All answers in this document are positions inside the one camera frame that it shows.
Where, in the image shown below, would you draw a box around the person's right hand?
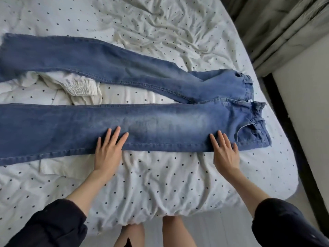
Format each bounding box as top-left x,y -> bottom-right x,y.
209,130 -> 241,182

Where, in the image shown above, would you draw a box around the cream white jacket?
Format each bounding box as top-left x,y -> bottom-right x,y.
0,71 -> 126,180

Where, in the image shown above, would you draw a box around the blue denim jeans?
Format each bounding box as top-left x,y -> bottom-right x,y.
0,33 -> 272,167

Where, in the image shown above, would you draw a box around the person's bare leg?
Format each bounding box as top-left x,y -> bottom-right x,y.
162,215 -> 197,247
114,224 -> 146,247

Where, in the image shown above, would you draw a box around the person's left hand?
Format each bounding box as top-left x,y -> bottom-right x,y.
93,126 -> 130,184

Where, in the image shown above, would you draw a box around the white dotted bed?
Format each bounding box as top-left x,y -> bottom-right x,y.
0,0 -> 299,245

